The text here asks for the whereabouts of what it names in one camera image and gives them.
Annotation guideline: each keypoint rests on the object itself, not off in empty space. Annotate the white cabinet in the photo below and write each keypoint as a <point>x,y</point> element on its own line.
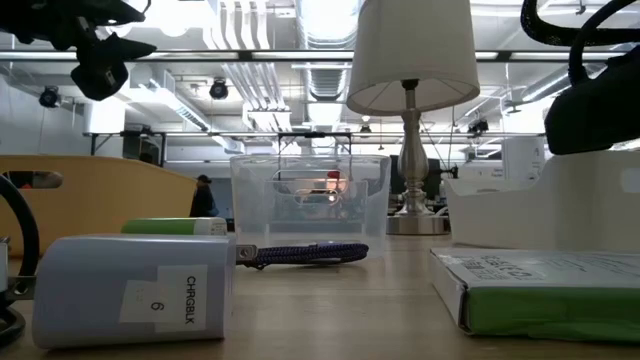
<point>522,157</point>

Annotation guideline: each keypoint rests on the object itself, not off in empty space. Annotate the white card reader box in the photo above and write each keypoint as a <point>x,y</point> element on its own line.
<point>550,310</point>

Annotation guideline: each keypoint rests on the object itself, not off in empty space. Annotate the pale blue charger block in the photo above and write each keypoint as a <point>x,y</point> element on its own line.
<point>100,290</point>

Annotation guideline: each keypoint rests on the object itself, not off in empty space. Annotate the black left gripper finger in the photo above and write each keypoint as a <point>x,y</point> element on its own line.
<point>127,10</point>
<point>102,65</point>

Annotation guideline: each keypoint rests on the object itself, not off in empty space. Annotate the dark wall screen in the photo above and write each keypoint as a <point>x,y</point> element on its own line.
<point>142,150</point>

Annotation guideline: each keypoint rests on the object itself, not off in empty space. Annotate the thin horizontal ceiling rail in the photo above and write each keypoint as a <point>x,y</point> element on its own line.
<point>200,134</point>

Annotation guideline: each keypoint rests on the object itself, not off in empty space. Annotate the yellow plastic bin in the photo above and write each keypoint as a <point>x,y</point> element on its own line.
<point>100,190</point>

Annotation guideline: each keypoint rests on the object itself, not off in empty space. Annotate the black computer monitor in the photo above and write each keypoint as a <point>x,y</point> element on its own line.
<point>432,180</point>

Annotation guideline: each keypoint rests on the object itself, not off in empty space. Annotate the black ceiling spotlight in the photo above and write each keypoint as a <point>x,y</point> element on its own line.
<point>48,97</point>
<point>477,126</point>
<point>218,90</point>

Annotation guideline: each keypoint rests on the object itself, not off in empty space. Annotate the table lamp with white shade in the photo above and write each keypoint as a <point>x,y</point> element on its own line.
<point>415,50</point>

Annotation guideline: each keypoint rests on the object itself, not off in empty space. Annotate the green charger block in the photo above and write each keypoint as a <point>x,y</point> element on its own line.
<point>160,226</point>

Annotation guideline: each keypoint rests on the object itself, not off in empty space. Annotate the white plastic bin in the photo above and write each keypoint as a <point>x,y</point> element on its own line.
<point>550,210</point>

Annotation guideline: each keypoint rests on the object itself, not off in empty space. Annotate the person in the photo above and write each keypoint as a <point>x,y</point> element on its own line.
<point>202,202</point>

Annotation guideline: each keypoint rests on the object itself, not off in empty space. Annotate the clear plastic bin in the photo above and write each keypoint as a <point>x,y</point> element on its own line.
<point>250,200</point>

